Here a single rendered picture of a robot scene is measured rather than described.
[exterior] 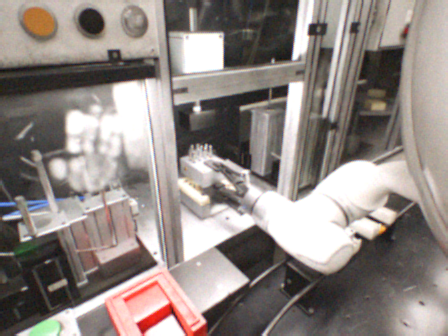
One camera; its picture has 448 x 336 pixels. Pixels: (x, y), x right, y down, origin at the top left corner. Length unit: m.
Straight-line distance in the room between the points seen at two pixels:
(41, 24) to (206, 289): 0.54
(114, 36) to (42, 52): 0.09
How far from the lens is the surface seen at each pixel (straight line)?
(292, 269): 0.87
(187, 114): 0.78
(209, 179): 0.79
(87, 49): 0.45
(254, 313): 0.91
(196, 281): 0.67
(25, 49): 0.44
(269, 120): 0.96
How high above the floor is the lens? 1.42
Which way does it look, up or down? 28 degrees down
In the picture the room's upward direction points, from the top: straight up
